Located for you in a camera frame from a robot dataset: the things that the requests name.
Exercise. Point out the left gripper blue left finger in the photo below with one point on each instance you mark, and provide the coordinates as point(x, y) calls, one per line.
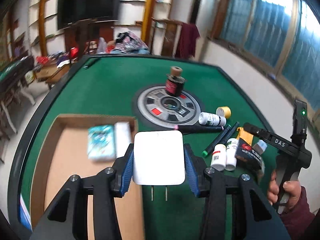
point(66, 215)

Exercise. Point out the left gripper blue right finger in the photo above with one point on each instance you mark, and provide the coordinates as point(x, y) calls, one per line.
point(252, 215)

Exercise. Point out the black seasoning packet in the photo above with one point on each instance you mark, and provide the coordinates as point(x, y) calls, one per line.
point(249, 159)

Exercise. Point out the white bottle red label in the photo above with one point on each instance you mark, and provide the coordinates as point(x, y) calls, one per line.
point(218, 160)

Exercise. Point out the yellow snack packet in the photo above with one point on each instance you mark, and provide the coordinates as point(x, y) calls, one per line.
point(242, 134)

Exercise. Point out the white bottle green label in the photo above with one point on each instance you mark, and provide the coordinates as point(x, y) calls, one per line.
point(231, 148)

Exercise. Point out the black marker green cap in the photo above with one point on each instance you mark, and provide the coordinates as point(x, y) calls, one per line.
point(209, 149)

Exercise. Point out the yellow tape roll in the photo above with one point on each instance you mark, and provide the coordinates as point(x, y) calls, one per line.
point(224, 112)

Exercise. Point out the teal tissue pack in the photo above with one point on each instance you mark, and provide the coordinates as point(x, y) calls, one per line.
point(101, 143)

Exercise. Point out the white pill bottle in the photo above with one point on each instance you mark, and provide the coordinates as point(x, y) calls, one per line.
point(210, 119)

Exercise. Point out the white charger plug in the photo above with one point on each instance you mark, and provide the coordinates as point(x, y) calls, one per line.
point(158, 160)

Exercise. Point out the black pen pink tip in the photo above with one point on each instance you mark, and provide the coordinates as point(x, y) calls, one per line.
point(190, 129)

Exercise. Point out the white red carton box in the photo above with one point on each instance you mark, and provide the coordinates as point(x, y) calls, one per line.
point(123, 138)

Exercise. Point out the white pink small box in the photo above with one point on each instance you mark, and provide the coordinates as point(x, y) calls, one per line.
point(260, 147)

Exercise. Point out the black marker yellow cap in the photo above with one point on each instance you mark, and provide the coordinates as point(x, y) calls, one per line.
point(230, 133)

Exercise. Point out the maroon right sleeve forearm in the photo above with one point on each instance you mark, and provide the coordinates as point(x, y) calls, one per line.
point(297, 219)

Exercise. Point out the round grey table console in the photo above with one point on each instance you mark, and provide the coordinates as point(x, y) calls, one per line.
point(155, 108)

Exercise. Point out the black jar with cork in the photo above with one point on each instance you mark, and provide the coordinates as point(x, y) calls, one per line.
point(175, 82)

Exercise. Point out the maroon cloth on chair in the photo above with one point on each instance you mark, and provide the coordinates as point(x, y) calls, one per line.
point(187, 42)

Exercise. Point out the wooden chair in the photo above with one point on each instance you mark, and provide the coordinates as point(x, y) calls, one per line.
point(164, 36)

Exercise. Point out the pile of clothes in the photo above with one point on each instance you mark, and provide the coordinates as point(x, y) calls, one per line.
point(129, 43)

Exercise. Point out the black television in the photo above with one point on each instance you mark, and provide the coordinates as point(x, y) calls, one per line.
point(72, 11)

